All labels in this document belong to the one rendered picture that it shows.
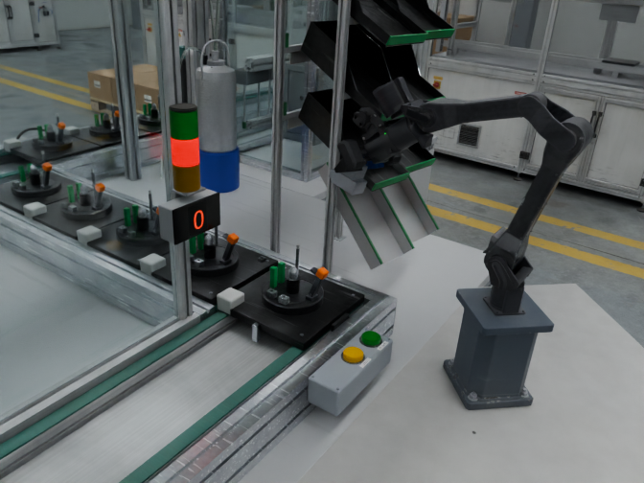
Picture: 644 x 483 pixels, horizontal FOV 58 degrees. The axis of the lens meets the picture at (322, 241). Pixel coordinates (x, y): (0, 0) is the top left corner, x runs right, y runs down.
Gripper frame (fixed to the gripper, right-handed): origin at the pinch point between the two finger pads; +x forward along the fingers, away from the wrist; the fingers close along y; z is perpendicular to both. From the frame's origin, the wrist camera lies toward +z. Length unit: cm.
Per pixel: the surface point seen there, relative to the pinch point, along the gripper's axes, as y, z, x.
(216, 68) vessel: -37, 60, 61
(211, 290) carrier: 19.2, -13.4, 36.2
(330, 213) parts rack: -7.6, -6.2, 16.7
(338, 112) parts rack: -4.0, 12.5, 1.0
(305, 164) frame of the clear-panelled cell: -72, 25, 68
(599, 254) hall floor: -300, -68, 48
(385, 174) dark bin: -16.3, -2.9, 3.4
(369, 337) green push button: 9.6, -35.5, 6.4
